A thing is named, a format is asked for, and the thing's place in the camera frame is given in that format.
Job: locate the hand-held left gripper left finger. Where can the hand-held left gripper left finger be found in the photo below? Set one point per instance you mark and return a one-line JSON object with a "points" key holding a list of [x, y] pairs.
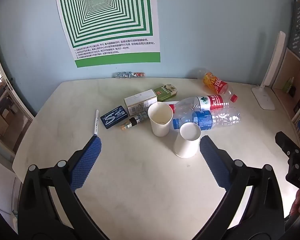
{"points": [[87, 162]]}

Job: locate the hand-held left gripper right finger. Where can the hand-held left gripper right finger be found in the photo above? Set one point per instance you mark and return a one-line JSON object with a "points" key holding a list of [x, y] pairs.
{"points": [[215, 162]]}

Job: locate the white paper cup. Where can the white paper cup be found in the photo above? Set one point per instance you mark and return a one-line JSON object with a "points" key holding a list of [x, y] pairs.
{"points": [[186, 141], [160, 121]]}

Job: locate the blue label plastic bottle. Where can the blue label plastic bottle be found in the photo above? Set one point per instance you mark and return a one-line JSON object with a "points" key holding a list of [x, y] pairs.
{"points": [[205, 120]]}

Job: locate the dark blue gum tin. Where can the dark blue gum tin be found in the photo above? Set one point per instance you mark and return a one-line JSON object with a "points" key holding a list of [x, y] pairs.
{"points": [[114, 117]]}

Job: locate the red label plastic bottle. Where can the red label plastic bottle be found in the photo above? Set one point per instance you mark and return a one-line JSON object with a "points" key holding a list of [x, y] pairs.
{"points": [[207, 102]]}

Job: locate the small vial with black cap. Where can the small vial with black cap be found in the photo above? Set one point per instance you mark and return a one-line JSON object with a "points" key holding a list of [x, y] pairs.
{"points": [[133, 122]]}

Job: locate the orange label plastic bottle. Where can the orange label plastic bottle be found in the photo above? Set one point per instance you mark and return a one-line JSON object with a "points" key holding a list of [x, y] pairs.
{"points": [[216, 83]]}

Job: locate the white carton box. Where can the white carton box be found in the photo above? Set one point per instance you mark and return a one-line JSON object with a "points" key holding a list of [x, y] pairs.
{"points": [[140, 102]]}

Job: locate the green tin box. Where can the green tin box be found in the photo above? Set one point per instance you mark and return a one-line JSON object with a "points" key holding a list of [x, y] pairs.
{"points": [[166, 91]]}

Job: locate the person's right hand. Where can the person's right hand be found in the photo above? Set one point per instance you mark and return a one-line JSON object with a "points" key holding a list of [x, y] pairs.
{"points": [[296, 202]]}

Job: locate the small green bottle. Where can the small green bottle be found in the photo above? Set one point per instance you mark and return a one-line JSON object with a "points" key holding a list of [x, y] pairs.
{"points": [[288, 83]]}

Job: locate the white desk lamp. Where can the white desk lamp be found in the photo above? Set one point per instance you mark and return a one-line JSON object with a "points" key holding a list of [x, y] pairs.
{"points": [[267, 80]]}

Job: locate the wooden shelf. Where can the wooden shelf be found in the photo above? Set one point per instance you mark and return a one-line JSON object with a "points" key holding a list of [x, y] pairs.
{"points": [[293, 65]]}

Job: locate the white cabinet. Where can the white cabinet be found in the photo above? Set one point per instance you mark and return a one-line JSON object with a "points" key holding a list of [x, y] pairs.
{"points": [[2, 187]]}

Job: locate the clear tube with colourful label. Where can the clear tube with colourful label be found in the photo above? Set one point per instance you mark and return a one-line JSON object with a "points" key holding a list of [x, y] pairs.
{"points": [[130, 74]]}

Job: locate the green striped wall poster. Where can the green striped wall poster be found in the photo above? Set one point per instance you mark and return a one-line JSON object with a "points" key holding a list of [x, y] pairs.
{"points": [[105, 20]]}

